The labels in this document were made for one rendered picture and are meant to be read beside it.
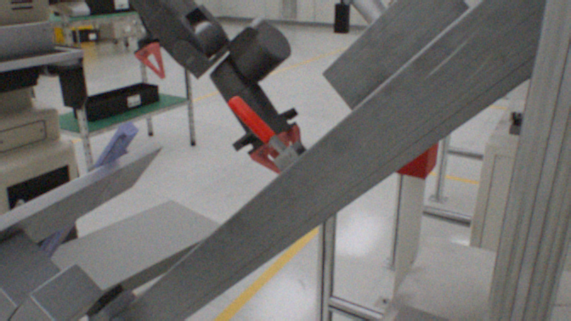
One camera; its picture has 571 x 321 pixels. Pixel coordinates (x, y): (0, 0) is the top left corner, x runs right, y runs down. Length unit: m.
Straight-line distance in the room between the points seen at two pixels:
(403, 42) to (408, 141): 0.08
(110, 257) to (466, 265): 0.80
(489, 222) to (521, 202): 1.69
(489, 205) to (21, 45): 1.62
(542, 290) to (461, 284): 0.72
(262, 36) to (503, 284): 0.43
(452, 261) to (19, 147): 1.05
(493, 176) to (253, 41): 1.43
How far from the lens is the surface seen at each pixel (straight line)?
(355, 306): 1.46
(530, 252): 0.37
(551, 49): 0.32
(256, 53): 0.66
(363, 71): 0.44
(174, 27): 0.70
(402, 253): 1.71
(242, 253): 0.53
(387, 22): 0.42
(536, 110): 0.33
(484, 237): 2.08
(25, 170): 1.32
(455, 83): 0.37
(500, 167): 1.95
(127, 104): 3.27
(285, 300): 1.99
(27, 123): 1.34
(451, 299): 1.04
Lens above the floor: 1.23
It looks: 22 degrees down
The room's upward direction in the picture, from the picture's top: straight up
